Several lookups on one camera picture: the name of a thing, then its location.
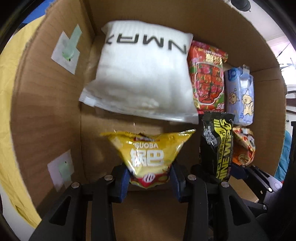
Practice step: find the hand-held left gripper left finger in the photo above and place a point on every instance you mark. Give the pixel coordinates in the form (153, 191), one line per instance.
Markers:
(122, 185)

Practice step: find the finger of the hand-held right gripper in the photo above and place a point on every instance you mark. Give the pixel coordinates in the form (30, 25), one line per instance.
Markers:
(239, 173)

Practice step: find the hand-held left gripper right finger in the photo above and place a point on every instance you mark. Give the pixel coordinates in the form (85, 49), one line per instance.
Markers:
(177, 183)

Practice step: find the orange panda snack packet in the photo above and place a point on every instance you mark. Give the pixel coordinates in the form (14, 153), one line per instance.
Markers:
(245, 148)

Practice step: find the black and yellow snack packet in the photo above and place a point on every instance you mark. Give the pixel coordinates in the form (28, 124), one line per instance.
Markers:
(217, 148)

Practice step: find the light blue tissue pack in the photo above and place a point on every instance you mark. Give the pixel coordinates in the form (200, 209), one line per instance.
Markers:
(240, 99)

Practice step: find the red snack packet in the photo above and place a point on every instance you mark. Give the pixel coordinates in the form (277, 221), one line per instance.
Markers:
(208, 81)

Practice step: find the white soft pack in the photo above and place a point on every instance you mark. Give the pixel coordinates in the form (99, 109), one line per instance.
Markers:
(138, 76)

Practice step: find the cardboard box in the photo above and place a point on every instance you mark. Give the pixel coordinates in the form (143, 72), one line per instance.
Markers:
(46, 104)

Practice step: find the blue blanket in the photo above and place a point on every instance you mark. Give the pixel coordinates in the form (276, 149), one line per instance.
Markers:
(285, 157)

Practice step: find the yellow tablecloth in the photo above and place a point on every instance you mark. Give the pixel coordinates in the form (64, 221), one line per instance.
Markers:
(9, 115)

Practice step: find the blue foam mat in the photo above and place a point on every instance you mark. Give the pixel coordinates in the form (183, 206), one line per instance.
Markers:
(39, 11)

